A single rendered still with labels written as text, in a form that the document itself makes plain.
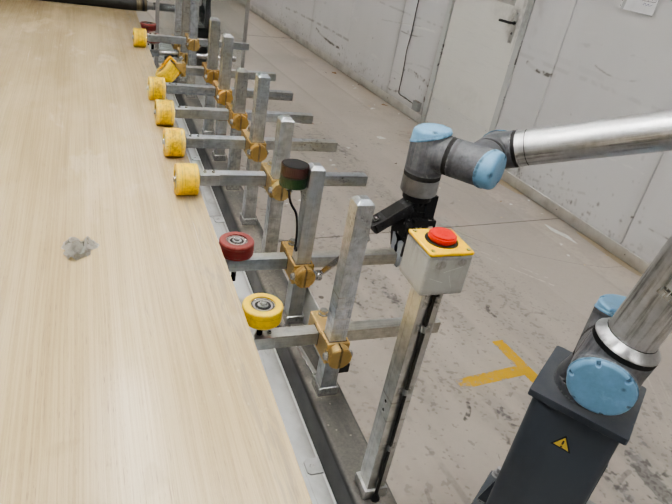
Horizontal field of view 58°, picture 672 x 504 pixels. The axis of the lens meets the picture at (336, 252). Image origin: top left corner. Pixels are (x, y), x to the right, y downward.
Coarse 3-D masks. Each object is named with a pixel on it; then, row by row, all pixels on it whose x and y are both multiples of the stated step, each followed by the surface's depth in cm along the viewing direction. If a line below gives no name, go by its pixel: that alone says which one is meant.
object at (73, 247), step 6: (66, 240) 125; (72, 240) 125; (78, 240) 127; (84, 240) 125; (90, 240) 126; (66, 246) 124; (72, 246) 122; (78, 246) 124; (84, 246) 124; (90, 246) 125; (96, 246) 126; (66, 252) 122; (72, 252) 121; (78, 252) 123; (84, 252) 122; (90, 252) 124; (78, 258) 121
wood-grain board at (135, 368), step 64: (0, 64) 219; (64, 64) 231; (128, 64) 246; (0, 128) 170; (64, 128) 178; (128, 128) 186; (0, 192) 139; (64, 192) 144; (128, 192) 150; (0, 256) 118; (64, 256) 122; (128, 256) 125; (192, 256) 130; (0, 320) 102; (64, 320) 105; (128, 320) 108; (192, 320) 111; (0, 384) 90; (64, 384) 92; (128, 384) 95; (192, 384) 97; (256, 384) 99; (0, 448) 81; (64, 448) 82; (128, 448) 84; (192, 448) 86; (256, 448) 88
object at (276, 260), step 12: (276, 252) 145; (312, 252) 148; (324, 252) 148; (336, 252) 149; (372, 252) 153; (384, 252) 154; (228, 264) 138; (240, 264) 139; (252, 264) 141; (264, 264) 142; (276, 264) 143; (324, 264) 148; (372, 264) 153
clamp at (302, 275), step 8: (280, 248) 148; (288, 248) 145; (288, 256) 142; (288, 264) 143; (296, 264) 139; (304, 264) 140; (312, 264) 141; (288, 272) 143; (296, 272) 139; (304, 272) 138; (312, 272) 139; (296, 280) 139; (304, 280) 139; (312, 280) 140
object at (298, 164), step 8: (288, 160) 129; (296, 160) 129; (296, 168) 126; (304, 168) 127; (288, 192) 131; (304, 192) 132; (304, 200) 132; (296, 216) 134; (296, 224) 135; (296, 232) 136; (296, 240) 137; (296, 248) 138
